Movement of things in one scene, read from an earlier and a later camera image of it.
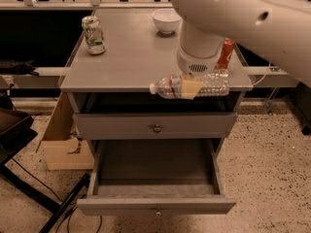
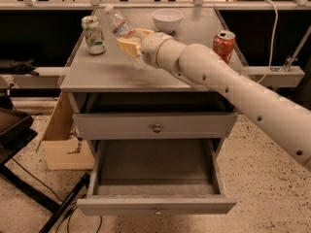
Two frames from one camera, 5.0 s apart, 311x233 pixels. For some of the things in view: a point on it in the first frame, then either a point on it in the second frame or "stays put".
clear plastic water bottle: x=214 y=83 -> x=122 y=28
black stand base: x=17 y=128 stays put
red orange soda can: x=225 y=53 stays put
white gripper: x=196 y=63 -> x=151 y=49
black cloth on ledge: x=17 y=67 stays put
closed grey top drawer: x=154 y=125 stays put
